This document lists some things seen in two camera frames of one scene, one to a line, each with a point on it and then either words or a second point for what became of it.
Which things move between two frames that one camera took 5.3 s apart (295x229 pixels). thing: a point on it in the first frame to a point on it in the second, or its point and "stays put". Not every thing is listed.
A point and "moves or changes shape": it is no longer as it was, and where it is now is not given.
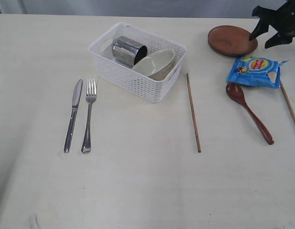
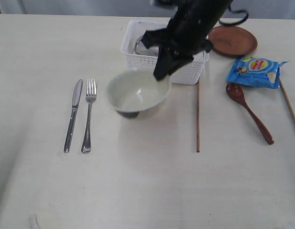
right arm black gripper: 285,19 to 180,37
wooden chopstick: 194,114 moves or changes shape
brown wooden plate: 231,40 stays put
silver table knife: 76,96 stays put
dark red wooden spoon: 235,91 stays put
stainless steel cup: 126,51 to 140,49
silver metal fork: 86,148 stays put
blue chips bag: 256,71 stays put
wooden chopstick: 290,109 stays put
